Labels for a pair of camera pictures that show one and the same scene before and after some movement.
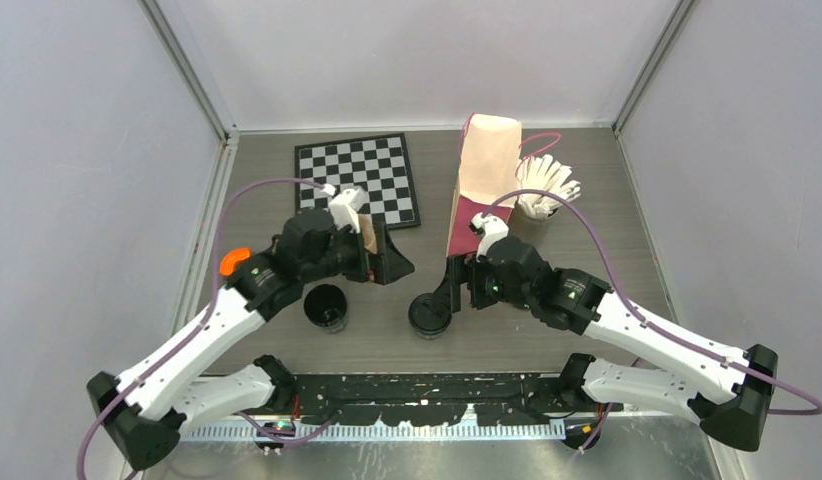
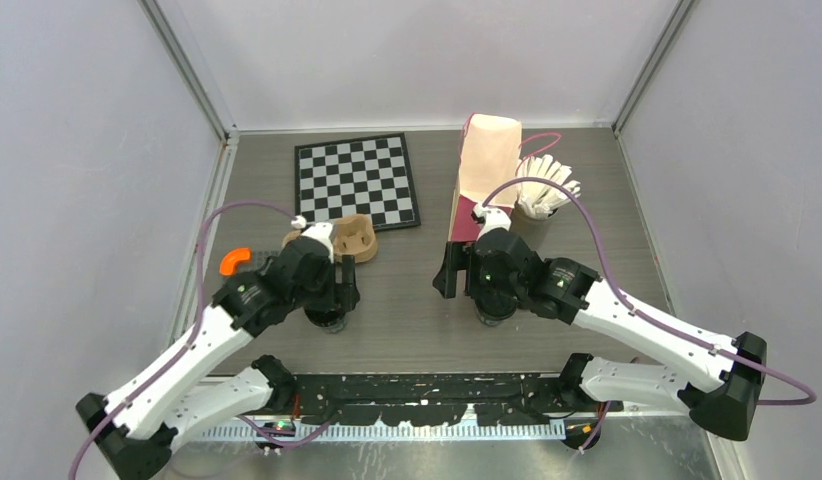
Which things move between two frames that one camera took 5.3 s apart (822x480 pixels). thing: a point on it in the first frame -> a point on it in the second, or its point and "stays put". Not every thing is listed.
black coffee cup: [325, 305] stays put
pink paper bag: [489, 157] stays put
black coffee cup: [429, 316] -> [495, 307]
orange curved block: [229, 260] stays put
